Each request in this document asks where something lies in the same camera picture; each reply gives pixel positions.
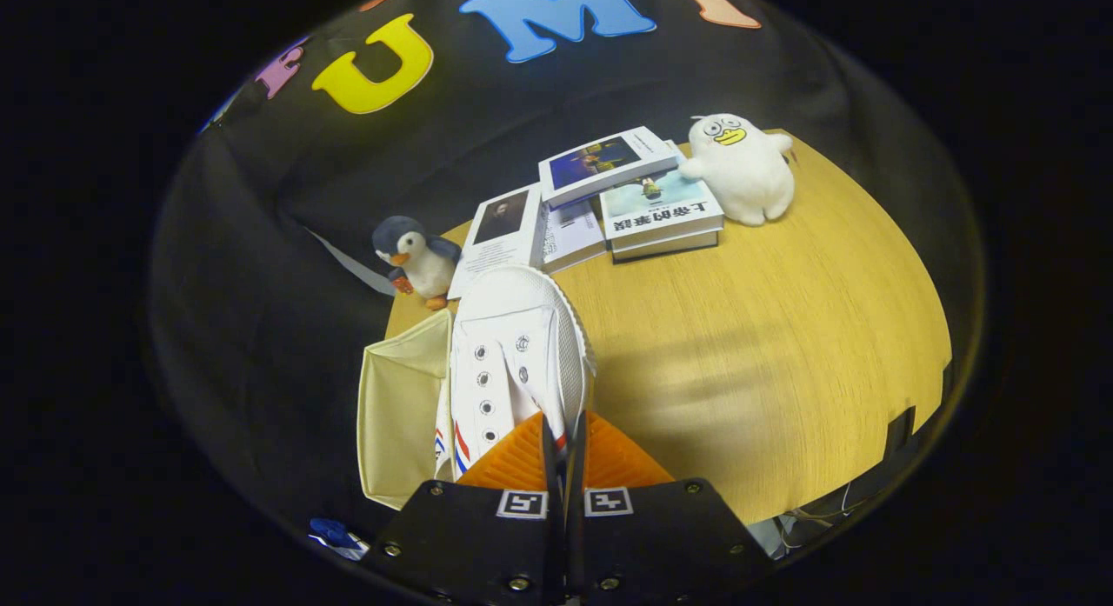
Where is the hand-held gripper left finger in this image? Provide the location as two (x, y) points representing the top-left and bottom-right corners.
(365, 412), (564, 606)

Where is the thick dark-edged book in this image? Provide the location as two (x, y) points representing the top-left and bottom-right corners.
(610, 230), (723, 263)

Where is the grey penguin plush toy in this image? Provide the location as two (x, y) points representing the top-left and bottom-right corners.
(372, 216), (463, 311)

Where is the thick book with pale teal cover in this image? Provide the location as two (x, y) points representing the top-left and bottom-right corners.
(598, 167), (725, 252)

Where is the small blue object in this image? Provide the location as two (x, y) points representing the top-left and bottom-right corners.
(309, 517), (370, 562)

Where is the black backdrop cloth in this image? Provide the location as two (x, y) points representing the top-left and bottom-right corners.
(150, 0), (983, 537)

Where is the white book with blue picture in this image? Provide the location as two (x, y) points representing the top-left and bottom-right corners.
(538, 126), (679, 209)

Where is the white duck plush toy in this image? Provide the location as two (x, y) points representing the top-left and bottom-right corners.
(678, 113), (796, 227)

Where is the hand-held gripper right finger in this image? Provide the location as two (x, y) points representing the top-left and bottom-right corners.
(565, 410), (775, 606)

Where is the thin white booklet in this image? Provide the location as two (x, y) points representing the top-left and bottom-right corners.
(541, 199), (608, 275)

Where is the beige fabric storage box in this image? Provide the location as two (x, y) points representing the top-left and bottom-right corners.
(357, 309), (455, 511)

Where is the white book with portrait cover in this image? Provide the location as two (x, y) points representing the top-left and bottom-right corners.
(448, 183), (549, 301)

